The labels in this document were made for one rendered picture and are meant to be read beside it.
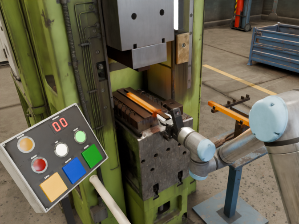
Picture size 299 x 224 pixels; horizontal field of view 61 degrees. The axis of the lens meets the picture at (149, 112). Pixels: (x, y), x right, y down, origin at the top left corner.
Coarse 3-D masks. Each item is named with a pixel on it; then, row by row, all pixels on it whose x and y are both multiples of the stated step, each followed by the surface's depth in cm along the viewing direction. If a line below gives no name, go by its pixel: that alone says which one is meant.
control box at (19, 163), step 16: (64, 112) 102; (80, 112) 108; (32, 128) 91; (48, 128) 96; (64, 128) 100; (80, 128) 106; (0, 144) 83; (16, 144) 86; (48, 144) 94; (64, 144) 98; (80, 144) 104; (96, 144) 109; (0, 160) 88; (16, 160) 85; (32, 160) 88; (48, 160) 93; (64, 160) 97; (80, 160) 102; (16, 176) 87; (32, 176) 87; (48, 176) 91; (64, 176) 95; (32, 192) 86; (64, 192) 94; (48, 208) 88
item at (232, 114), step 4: (208, 104) 159; (212, 104) 156; (216, 104) 155; (216, 108) 154; (220, 108) 151; (224, 108) 150; (224, 112) 149; (228, 112) 146; (232, 112) 145; (232, 116) 144; (236, 116) 141; (240, 116) 141; (244, 120) 137; (248, 120) 137; (248, 124) 135
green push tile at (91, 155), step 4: (92, 144) 108; (88, 148) 105; (92, 148) 107; (96, 148) 108; (84, 152) 103; (88, 152) 105; (92, 152) 106; (96, 152) 107; (84, 156) 103; (88, 156) 104; (92, 156) 106; (96, 156) 107; (100, 156) 108; (88, 160) 104; (92, 160) 105; (96, 160) 106; (88, 164) 104; (92, 164) 105
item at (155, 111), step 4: (132, 96) 156; (136, 96) 155; (136, 100) 152; (140, 100) 150; (144, 104) 146; (148, 104) 145; (148, 108) 143; (152, 108) 141; (156, 112) 136; (160, 112) 136; (156, 116) 138; (164, 116) 132; (168, 116) 132
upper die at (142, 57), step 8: (112, 48) 133; (136, 48) 117; (144, 48) 120; (152, 48) 122; (160, 48) 125; (112, 56) 136; (120, 56) 128; (128, 56) 120; (136, 56) 119; (144, 56) 121; (152, 56) 124; (160, 56) 127; (128, 64) 123; (136, 64) 120; (144, 64) 123
